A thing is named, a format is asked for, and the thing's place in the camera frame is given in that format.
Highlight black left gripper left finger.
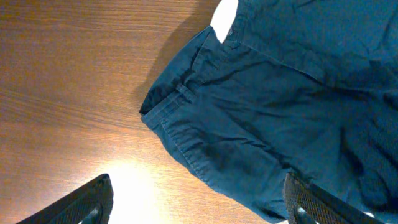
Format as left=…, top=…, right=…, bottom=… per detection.
left=18, top=174, right=114, bottom=224

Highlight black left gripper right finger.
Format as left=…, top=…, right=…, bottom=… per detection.
left=283, top=172, right=382, bottom=224

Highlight dark navy blue shorts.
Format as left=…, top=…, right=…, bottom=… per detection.
left=140, top=0, right=397, bottom=223

